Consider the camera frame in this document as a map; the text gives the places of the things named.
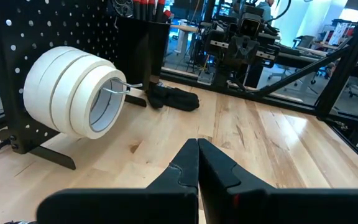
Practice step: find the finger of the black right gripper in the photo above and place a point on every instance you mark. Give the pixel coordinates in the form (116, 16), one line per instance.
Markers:
(240, 46)
(251, 46)

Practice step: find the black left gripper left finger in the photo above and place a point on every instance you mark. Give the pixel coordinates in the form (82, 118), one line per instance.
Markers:
(172, 199)

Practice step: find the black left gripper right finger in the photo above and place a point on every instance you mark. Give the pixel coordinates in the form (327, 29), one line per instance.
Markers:
(228, 193)

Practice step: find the white masking tape roll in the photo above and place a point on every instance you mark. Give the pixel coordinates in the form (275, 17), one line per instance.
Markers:
(62, 96)
(31, 84)
(47, 90)
(82, 102)

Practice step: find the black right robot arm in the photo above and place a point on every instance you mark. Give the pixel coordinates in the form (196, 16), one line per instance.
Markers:
(228, 73)

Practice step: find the person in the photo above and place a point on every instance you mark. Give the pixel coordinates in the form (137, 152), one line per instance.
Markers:
(264, 7)

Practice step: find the wooden desk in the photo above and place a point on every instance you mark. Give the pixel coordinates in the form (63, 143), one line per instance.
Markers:
(183, 29)

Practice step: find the black work glove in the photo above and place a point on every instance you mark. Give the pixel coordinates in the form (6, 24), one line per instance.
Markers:
(176, 98)

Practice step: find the black pegboard tool bin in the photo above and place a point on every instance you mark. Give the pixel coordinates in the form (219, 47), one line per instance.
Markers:
(145, 49)

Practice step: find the black metal pegboard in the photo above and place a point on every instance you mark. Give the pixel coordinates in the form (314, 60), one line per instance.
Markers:
(57, 28)

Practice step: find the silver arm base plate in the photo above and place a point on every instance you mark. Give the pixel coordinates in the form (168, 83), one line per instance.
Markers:
(205, 78)

